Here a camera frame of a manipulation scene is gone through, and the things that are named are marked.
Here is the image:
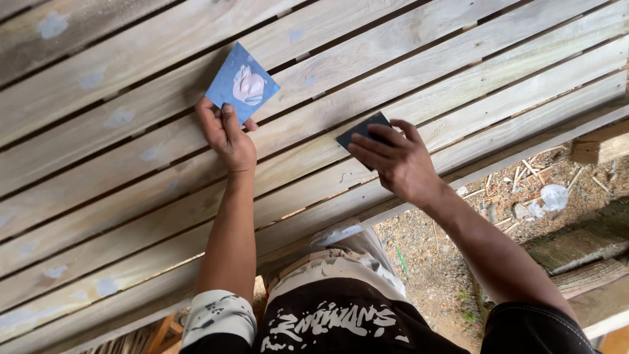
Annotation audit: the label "person's left hand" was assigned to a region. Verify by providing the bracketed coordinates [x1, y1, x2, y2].
[195, 96, 259, 174]

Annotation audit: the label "person's right hand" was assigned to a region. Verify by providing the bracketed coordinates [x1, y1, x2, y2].
[347, 119, 445, 207]

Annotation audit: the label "dark square scraper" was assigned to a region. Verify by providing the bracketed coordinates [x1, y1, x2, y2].
[336, 111, 394, 172]

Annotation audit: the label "blue square putty card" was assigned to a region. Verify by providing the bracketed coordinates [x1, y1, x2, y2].
[204, 41, 281, 127]

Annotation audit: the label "pale pink putty blob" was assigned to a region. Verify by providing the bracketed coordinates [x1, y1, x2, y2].
[232, 64, 267, 106]

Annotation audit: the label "slatted wooden panel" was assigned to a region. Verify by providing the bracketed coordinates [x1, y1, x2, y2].
[0, 0, 629, 354]

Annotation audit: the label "scattered wood splinters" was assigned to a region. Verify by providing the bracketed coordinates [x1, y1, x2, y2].
[461, 144, 617, 234]

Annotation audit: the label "light camouflage trousers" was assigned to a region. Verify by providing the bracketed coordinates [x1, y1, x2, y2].
[264, 227, 409, 305]

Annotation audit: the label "clear plastic wrapper scrap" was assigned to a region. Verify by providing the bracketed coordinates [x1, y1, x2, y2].
[541, 184, 570, 212]

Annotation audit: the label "white patterned sleeve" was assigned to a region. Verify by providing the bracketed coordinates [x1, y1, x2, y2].
[180, 289, 258, 351]

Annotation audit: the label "black printed shirt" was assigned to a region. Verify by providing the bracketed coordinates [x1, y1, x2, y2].
[179, 278, 598, 354]

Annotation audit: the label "mossy weathered beam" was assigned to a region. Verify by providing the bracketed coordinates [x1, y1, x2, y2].
[522, 197, 629, 277]

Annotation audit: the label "pale wooden block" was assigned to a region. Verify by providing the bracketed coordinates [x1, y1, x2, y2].
[571, 120, 629, 166]

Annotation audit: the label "weathered wooden plank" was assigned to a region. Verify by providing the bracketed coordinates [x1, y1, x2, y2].
[549, 258, 629, 341]

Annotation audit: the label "orange wooden frame piece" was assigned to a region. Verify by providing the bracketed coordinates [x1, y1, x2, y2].
[142, 312, 185, 354]

